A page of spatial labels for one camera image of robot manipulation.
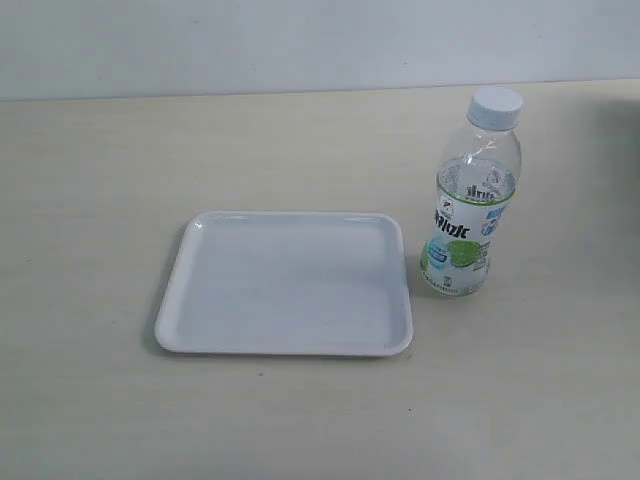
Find clear plastic water bottle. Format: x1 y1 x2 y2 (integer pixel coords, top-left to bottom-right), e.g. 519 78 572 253
418 113 523 299

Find white bottle cap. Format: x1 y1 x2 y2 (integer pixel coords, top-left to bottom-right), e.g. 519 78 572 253
467 86 524 131

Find white rectangular plastic tray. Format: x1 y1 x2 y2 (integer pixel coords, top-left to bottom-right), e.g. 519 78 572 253
154 211 413 357

